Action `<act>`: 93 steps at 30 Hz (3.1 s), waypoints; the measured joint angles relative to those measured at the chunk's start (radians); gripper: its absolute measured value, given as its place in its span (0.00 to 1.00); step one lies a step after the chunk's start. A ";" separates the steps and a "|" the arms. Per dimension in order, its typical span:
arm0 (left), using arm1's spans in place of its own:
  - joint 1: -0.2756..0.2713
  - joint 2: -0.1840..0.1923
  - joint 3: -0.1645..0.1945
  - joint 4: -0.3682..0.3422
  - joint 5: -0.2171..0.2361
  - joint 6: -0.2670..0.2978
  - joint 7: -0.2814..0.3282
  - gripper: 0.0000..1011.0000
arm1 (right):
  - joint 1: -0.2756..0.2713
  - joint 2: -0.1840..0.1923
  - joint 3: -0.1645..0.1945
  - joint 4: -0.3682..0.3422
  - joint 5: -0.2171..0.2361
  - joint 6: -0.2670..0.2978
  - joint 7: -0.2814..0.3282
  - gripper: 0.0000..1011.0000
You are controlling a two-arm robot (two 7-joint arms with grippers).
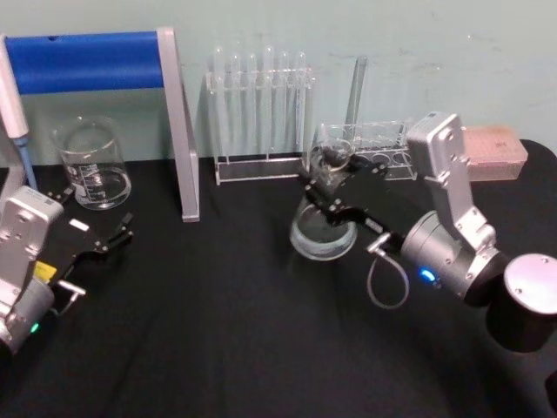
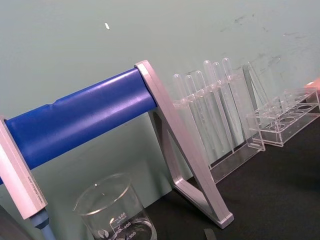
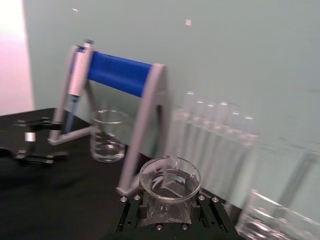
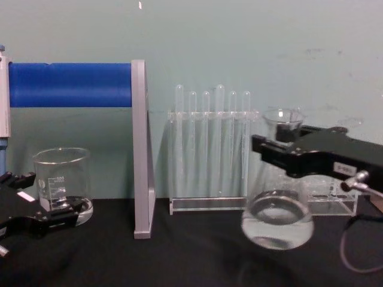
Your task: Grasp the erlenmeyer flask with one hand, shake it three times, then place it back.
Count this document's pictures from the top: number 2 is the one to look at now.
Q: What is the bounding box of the small grey strip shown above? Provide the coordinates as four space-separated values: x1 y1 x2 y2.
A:
203 228 216 240

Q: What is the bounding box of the black table cloth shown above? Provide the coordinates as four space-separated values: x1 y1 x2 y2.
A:
139 103 320 240

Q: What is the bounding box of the clear glass beaker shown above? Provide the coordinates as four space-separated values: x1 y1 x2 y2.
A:
73 172 158 240

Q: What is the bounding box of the grey micropipette with blue shaft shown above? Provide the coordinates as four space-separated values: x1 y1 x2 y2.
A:
0 115 52 240

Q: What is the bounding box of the silver pipette stand blue bar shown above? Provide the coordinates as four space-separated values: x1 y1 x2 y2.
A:
0 59 235 240

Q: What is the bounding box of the clear acrylic pipette rack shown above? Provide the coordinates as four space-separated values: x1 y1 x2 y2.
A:
171 72 267 184

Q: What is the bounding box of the pink object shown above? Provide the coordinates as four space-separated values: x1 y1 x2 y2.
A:
304 76 320 91

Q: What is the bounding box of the clear acrylic test tube rack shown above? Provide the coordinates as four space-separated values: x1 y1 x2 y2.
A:
245 87 320 148

